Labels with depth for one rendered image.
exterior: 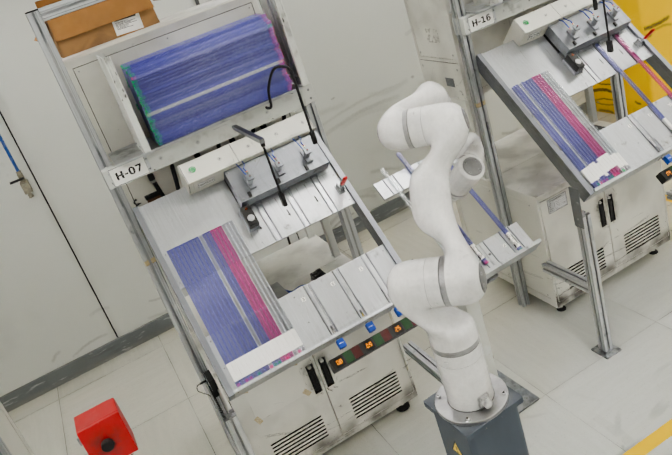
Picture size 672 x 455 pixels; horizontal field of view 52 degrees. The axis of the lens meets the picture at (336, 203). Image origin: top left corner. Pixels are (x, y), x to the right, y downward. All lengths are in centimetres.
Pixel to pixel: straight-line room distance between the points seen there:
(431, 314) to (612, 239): 174
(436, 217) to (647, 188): 187
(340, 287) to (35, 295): 215
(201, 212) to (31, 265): 175
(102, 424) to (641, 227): 241
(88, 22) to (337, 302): 128
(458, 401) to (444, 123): 69
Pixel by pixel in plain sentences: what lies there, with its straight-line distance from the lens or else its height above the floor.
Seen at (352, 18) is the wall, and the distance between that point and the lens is 419.
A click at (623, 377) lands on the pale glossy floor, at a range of 293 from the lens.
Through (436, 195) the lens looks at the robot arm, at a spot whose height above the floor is 125.
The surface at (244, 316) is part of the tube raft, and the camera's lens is 221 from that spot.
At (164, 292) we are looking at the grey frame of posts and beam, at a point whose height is 88.
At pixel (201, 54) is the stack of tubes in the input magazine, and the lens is 231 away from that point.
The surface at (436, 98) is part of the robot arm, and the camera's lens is 182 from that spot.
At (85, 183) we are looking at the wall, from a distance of 386.
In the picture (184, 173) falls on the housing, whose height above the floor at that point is 127.
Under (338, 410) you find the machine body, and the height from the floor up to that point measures 20.
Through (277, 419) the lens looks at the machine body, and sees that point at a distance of 266.
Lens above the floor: 193
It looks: 23 degrees down
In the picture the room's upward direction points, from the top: 18 degrees counter-clockwise
